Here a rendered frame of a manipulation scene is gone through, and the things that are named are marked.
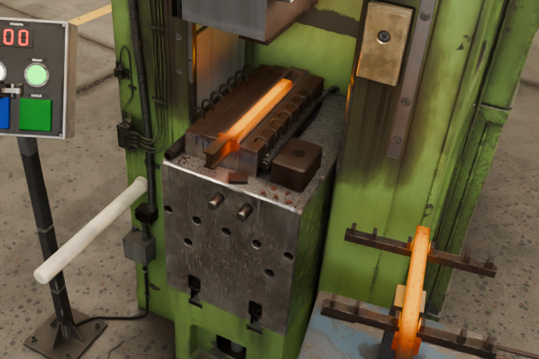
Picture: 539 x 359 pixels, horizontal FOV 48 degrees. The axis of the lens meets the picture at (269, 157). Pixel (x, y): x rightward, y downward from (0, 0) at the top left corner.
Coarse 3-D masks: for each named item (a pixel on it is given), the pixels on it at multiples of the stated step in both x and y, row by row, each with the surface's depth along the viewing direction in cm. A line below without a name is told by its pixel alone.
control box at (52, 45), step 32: (0, 32) 143; (32, 32) 143; (64, 32) 144; (0, 64) 144; (32, 64) 144; (64, 64) 144; (32, 96) 145; (64, 96) 145; (0, 128) 146; (64, 128) 146
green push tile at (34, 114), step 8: (24, 104) 144; (32, 104) 144; (40, 104) 144; (48, 104) 145; (24, 112) 145; (32, 112) 145; (40, 112) 145; (48, 112) 145; (24, 120) 145; (32, 120) 145; (40, 120) 145; (48, 120) 145; (24, 128) 145; (32, 128) 145; (40, 128) 145; (48, 128) 145
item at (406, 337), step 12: (420, 228) 130; (420, 240) 127; (420, 252) 124; (420, 264) 121; (408, 276) 119; (420, 276) 119; (408, 288) 116; (420, 288) 116; (408, 300) 114; (420, 300) 114; (408, 312) 111; (408, 324) 109; (396, 336) 106; (408, 336) 106; (396, 348) 107; (408, 348) 104
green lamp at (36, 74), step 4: (32, 68) 144; (36, 68) 144; (40, 68) 144; (28, 72) 144; (32, 72) 144; (36, 72) 144; (40, 72) 144; (44, 72) 144; (28, 76) 144; (32, 76) 144; (36, 76) 144; (40, 76) 144; (44, 76) 144; (32, 80) 144; (36, 80) 144; (40, 80) 144
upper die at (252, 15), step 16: (192, 0) 128; (208, 0) 126; (224, 0) 124; (240, 0) 123; (256, 0) 121; (272, 0) 122; (304, 0) 139; (192, 16) 130; (208, 16) 128; (224, 16) 126; (240, 16) 125; (256, 16) 123; (272, 16) 125; (288, 16) 133; (240, 32) 127; (256, 32) 125; (272, 32) 127
